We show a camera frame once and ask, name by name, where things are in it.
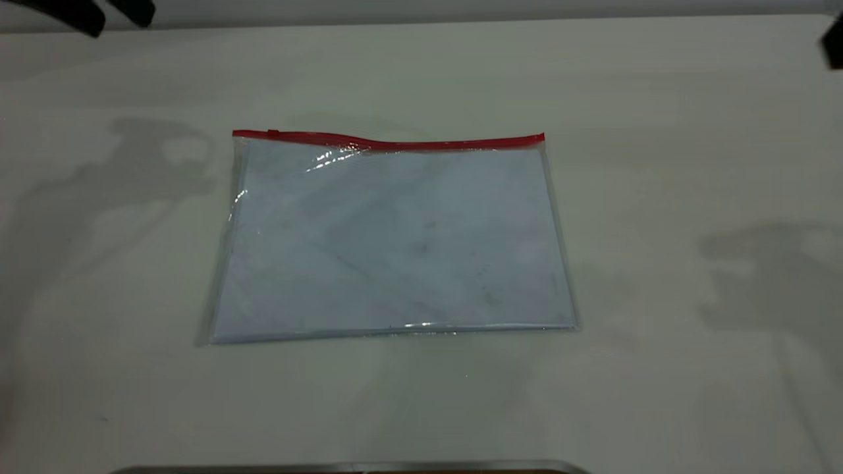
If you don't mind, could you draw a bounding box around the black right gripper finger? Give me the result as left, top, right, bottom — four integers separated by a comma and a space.
820, 14, 843, 70

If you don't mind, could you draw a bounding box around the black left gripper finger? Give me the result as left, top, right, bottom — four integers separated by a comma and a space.
109, 0, 157, 29
7, 0, 107, 38

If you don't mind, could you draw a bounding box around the transparent zip bag red zipper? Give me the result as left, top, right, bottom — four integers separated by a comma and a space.
196, 129, 582, 348

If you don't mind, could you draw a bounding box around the grey metal edge strip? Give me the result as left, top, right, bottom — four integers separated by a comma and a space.
109, 460, 591, 474

